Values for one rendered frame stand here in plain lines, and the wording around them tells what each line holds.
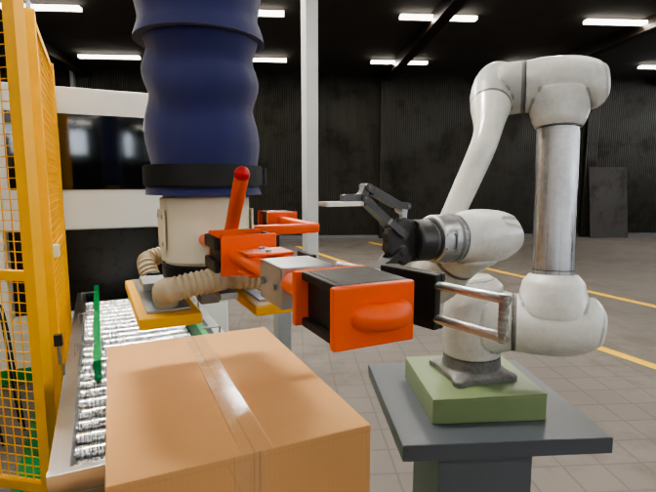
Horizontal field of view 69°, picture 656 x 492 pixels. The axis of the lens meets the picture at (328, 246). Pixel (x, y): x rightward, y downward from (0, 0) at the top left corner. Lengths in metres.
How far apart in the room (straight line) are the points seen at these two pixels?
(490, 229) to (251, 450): 0.55
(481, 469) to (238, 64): 1.13
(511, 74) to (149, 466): 1.15
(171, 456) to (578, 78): 1.18
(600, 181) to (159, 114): 13.34
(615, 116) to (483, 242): 13.51
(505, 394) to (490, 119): 0.67
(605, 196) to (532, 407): 12.71
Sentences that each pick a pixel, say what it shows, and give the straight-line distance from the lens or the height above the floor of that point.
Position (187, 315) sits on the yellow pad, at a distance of 0.82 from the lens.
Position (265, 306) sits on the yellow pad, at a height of 1.12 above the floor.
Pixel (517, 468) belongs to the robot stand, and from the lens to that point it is 1.46.
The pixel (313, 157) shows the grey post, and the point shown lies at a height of 1.58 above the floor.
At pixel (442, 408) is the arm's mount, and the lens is 1.27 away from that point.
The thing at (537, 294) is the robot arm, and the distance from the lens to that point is 1.30.
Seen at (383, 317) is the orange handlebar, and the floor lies 1.24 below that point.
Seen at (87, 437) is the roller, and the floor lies 0.54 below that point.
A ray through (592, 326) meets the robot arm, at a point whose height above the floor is 1.00.
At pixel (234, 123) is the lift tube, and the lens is 0.89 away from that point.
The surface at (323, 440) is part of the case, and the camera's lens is 0.81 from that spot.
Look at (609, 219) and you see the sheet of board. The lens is 13.95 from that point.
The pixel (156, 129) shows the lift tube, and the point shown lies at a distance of 0.91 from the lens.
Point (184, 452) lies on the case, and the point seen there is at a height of 0.94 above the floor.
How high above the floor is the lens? 1.34
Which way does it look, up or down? 7 degrees down
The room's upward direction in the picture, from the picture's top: straight up
